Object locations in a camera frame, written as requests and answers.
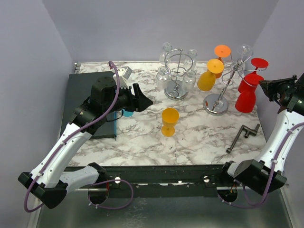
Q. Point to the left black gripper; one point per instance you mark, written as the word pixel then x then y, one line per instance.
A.
pixel 138 102

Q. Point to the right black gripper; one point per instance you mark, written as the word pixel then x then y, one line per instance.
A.
pixel 273 96

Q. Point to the blue plastic wine glass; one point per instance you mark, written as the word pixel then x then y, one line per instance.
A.
pixel 127 113

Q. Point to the red plastic wine glass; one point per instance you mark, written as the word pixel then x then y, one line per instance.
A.
pixel 251 80
pixel 246 101

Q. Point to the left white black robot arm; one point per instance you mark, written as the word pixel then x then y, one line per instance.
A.
pixel 47 181

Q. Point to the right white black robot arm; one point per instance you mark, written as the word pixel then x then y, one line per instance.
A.
pixel 263 174

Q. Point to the orange standing plastic wine glass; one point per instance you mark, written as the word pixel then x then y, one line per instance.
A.
pixel 170 118

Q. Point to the clear hanging wine glass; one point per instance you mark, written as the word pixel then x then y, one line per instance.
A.
pixel 245 52

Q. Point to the chrome bottle rack centre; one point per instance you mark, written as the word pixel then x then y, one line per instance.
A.
pixel 174 89

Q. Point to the chrome wine glass rack right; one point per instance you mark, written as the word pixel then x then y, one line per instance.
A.
pixel 217 104

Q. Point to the dark orange hanging wine glass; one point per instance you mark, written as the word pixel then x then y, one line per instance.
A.
pixel 222 51

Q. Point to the yellow-orange hanging wine glass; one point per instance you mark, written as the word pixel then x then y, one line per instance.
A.
pixel 208 78

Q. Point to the clear glass bottle front left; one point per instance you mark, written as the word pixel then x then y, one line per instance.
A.
pixel 162 78

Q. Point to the clear glass bottle front right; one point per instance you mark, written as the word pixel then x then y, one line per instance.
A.
pixel 189 80

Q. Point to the clear glass bottle back right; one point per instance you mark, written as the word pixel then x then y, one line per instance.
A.
pixel 190 59

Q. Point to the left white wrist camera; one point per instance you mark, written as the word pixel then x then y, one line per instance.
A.
pixel 124 74

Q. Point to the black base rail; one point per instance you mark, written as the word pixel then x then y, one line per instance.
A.
pixel 164 181

